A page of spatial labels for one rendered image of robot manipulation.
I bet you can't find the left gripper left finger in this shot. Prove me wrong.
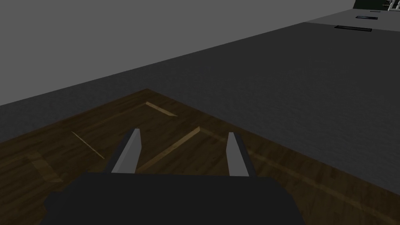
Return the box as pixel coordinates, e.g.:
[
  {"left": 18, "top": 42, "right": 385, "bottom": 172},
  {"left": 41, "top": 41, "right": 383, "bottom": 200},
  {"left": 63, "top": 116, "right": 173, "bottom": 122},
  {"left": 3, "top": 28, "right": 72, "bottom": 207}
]
[{"left": 105, "top": 127, "right": 142, "bottom": 174}]

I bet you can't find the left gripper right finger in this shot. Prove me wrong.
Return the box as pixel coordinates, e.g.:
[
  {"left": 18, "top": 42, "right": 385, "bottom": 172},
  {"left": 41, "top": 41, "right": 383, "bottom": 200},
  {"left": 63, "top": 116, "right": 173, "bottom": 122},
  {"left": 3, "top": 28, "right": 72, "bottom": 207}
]
[{"left": 226, "top": 131, "right": 257, "bottom": 178}]

